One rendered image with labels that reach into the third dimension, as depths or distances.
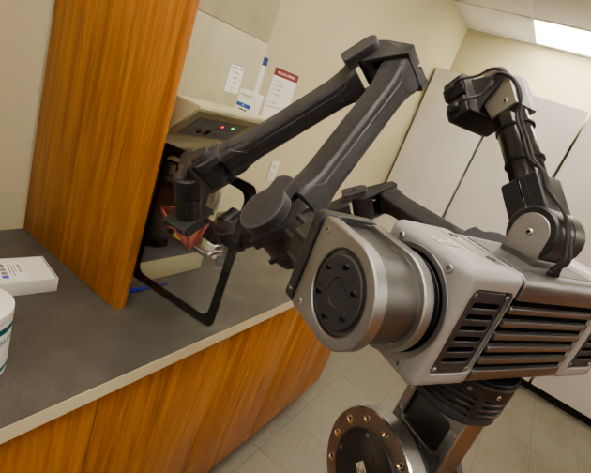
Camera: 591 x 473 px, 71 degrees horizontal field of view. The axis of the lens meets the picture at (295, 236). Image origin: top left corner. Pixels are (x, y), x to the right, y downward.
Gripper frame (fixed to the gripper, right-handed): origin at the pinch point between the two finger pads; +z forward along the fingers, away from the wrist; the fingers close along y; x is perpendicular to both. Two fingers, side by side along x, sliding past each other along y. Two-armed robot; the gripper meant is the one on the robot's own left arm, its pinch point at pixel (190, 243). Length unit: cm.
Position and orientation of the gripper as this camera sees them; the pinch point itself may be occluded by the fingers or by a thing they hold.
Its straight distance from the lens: 104.2
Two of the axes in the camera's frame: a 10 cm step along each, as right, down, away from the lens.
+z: -1.2, 7.5, 6.5
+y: -5.6, 4.9, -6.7
